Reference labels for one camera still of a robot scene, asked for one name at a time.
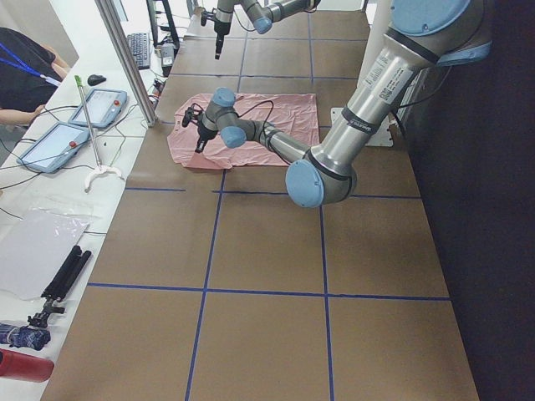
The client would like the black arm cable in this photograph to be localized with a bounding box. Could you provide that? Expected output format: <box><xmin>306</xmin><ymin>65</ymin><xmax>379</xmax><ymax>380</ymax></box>
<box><xmin>233</xmin><ymin>99</ymin><xmax>276</xmax><ymax>143</ymax></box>

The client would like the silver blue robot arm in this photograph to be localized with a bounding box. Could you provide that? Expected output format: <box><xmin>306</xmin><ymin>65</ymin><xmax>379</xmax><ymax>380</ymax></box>
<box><xmin>182</xmin><ymin>1</ymin><xmax>494</xmax><ymax>208</ymax></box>
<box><xmin>201</xmin><ymin>0</ymin><xmax>320</xmax><ymax>60</ymax></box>

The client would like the brown paper table cover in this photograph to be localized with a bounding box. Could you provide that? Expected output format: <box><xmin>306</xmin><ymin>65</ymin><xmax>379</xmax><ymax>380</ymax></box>
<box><xmin>43</xmin><ymin>8</ymin><xmax>477</xmax><ymax>400</ymax></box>

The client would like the folded blue umbrella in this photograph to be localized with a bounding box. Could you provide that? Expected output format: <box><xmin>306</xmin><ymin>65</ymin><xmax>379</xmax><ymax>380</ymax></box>
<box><xmin>1</xmin><ymin>322</ymin><xmax>51</xmax><ymax>351</ymax></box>

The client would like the near teach pendant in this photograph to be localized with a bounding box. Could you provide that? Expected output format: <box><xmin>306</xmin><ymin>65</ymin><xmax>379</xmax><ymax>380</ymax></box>
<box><xmin>17</xmin><ymin>122</ymin><xmax>89</xmax><ymax>174</ymax></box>

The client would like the far teach pendant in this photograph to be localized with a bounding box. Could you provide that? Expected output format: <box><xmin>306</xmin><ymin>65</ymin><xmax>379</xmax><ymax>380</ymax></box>
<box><xmin>85</xmin><ymin>88</ymin><xmax>128</xmax><ymax>129</ymax></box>

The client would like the black folded tripod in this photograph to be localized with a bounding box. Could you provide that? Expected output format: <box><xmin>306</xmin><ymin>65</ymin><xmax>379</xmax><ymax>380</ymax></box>
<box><xmin>28</xmin><ymin>245</ymin><xmax>92</xmax><ymax>328</ymax></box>

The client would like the person in black shirt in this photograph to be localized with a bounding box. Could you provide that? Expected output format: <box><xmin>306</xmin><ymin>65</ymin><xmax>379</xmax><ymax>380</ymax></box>
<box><xmin>1</xmin><ymin>27</ymin><xmax>70</xmax><ymax>126</ymax></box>

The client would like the black computer mouse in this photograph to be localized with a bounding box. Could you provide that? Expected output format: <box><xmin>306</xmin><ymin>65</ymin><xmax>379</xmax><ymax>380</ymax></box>
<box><xmin>87</xmin><ymin>74</ymin><xmax>107</xmax><ymax>87</ymax></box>

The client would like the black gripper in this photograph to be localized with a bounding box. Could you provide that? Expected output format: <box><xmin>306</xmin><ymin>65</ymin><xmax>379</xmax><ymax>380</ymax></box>
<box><xmin>195</xmin><ymin>123</ymin><xmax>215</xmax><ymax>154</ymax></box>
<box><xmin>214</xmin><ymin>18</ymin><xmax>228</xmax><ymax>59</ymax></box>

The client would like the black keyboard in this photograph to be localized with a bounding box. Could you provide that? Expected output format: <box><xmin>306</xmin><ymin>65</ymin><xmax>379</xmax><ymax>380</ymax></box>
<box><xmin>126</xmin><ymin>33</ymin><xmax>150</xmax><ymax>70</ymax></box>

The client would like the teach pendant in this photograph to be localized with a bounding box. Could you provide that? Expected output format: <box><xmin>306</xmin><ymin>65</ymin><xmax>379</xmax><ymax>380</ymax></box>
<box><xmin>85</xmin><ymin>88</ymin><xmax>128</xmax><ymax>129</ymax></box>
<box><xmin>17</xmin><ymin>122</ymin><xmax>89</xmax><ymax>174</ymax></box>

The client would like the red water bottle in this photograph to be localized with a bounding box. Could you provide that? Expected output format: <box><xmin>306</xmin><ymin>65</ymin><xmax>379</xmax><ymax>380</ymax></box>
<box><xmin>1</xmin><ymin>349</ymin><xmax>54</xmax><ymax>383</ymax></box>

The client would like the pink t-shirt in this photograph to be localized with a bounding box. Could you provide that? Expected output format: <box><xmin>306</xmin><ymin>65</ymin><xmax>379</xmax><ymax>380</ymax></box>
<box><xmin>167</xmin><ymin>94</ymin><xmax>319</xmax><ymax>170</ymax></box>

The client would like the aluminium frame post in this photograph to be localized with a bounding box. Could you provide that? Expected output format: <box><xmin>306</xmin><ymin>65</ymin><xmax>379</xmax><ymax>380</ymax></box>
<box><xmin>94</xmin><ymin>0</ymin><xmax>157</xmax><ymax>128</ymax></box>

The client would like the clear plastic bag with paper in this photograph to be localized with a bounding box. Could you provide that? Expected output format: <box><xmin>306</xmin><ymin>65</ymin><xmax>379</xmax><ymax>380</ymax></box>
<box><xmin>1</xmin><ymin>198</ymin><xmax>104</xmax><ymax>303</ymax></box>

